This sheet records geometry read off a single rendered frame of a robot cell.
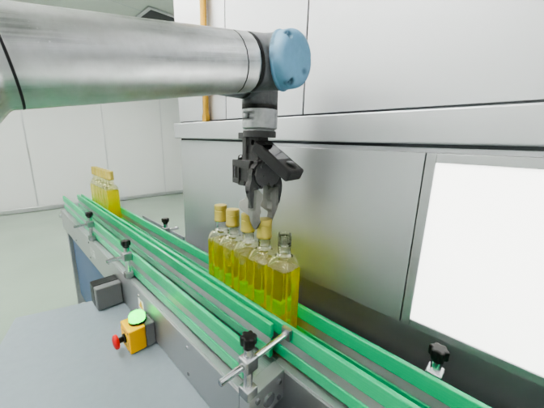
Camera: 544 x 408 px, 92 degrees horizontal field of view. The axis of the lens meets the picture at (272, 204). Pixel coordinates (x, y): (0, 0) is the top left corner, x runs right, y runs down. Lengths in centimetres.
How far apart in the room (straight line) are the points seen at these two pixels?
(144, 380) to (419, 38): 95
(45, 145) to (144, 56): 602
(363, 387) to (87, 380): 65
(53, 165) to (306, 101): 587
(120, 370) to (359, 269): 65
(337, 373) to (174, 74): 52
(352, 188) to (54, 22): 51
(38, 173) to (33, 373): 548
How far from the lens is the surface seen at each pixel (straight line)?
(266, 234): 59
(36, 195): 635
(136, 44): 30
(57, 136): 631
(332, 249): 65
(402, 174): 56
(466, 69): 58
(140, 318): 88
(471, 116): 54
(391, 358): 59
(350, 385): 57
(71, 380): 92
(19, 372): 101
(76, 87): 29
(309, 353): 59
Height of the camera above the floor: 133
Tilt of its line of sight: 13 degrees down
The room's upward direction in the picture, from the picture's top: 2 degrees clockwise
